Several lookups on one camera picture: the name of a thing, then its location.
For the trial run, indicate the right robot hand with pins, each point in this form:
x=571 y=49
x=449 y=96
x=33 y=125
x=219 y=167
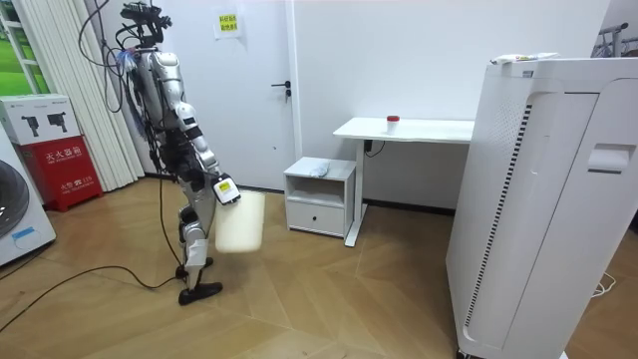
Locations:
x=226 y=188

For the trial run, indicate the white plastic bucket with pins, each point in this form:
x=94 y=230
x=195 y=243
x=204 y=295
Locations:
x=240 y=224

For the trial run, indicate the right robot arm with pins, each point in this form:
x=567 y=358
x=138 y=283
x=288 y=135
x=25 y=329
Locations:
x=185 y=115

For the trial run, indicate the white door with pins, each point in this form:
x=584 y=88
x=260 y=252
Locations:
x=239 y=139

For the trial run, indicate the robot legs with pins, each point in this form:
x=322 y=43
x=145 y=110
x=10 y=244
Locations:
x=195 y=244

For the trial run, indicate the white crumpled cloth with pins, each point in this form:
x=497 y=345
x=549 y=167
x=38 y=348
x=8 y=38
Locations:
x=320 y=169

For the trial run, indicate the white bedside cabinet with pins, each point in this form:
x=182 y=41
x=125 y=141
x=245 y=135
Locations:
x=319 y=217

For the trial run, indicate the robot body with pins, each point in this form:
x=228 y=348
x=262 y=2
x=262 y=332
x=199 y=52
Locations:
x=164 y=75

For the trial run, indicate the red fire extinguisher box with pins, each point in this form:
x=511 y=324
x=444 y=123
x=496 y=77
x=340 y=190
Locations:
x=62 y=172

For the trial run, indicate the paper sign with yellow label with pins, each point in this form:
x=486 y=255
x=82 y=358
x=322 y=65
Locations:
x=228 y=23

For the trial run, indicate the white pleated curtain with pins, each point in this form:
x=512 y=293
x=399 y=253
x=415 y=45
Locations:
x=85 y=100

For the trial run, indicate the white cup with red lid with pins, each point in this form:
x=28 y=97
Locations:
x=393 y=125

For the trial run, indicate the white cardboard box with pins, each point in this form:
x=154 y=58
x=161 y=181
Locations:
x=37 y=117

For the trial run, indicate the white desk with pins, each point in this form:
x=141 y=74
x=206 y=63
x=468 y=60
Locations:
x=423 y=130

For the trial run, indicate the white washing machine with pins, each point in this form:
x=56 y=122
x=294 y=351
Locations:
x=20 y=214

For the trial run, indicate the large white appliance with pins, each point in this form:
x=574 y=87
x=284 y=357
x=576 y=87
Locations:
x=543 y=224

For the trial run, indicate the white tube with packaging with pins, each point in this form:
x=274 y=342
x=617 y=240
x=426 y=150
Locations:
x=523 y=58

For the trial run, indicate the grey metal rack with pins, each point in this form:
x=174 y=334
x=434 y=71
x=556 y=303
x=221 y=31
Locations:
x=614 y=40

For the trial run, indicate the window with white frame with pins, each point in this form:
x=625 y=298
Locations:
x=15 y=60

